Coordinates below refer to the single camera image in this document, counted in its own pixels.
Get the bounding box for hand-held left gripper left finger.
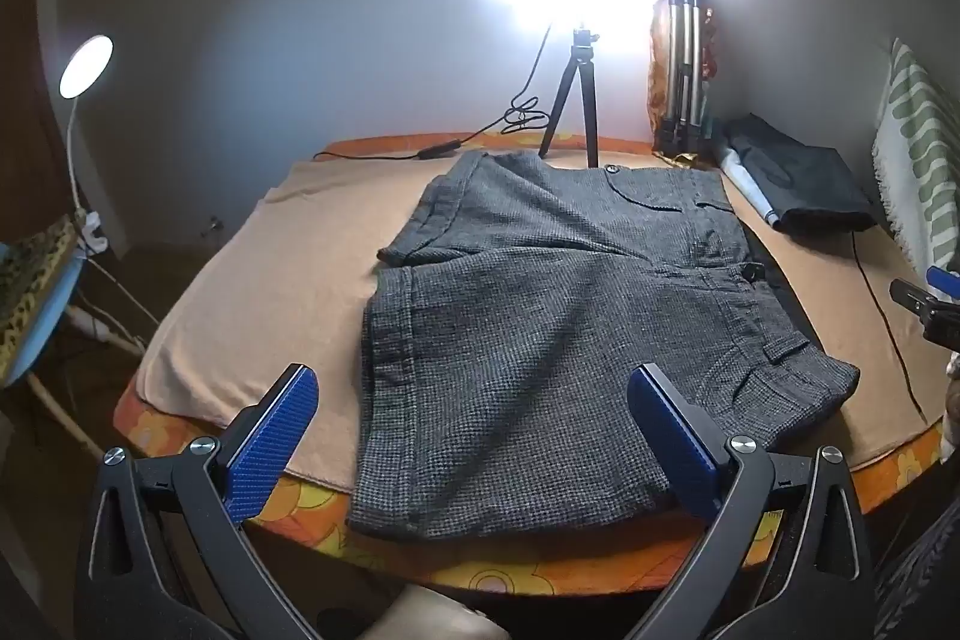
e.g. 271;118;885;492
75;364;331;640

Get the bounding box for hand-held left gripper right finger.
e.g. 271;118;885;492
626;364;878;640

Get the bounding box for grey checked pants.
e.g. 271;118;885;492
346;149;862;542

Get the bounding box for dark folded pants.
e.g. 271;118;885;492
724;113;877;235

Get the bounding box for green striped white pillow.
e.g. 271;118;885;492
870;38;960;296

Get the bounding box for beige blanket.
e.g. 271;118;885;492
135;151;947;495

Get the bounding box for white power strip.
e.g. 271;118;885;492
67;302;113;341

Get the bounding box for pale folded cloth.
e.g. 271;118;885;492
712;137;785;232

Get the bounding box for orange floral bedsheet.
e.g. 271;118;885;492
112;131;960;596

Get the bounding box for light blue chair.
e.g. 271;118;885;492
0;242;106;461

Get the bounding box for grey striped clothing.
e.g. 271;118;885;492
874;520;960;640

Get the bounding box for leopard print cloth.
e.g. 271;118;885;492
0;212;80;378

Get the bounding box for folded silver tripod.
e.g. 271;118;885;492
652;0;710;157

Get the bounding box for small black tripod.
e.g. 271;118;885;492
538;26;601;169

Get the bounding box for white desk lamp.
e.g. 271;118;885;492
58;34;115;251

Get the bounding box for thin black cable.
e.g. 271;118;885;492
851;231;931;420

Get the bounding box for black ring light cable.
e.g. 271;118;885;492
311;25;556;163

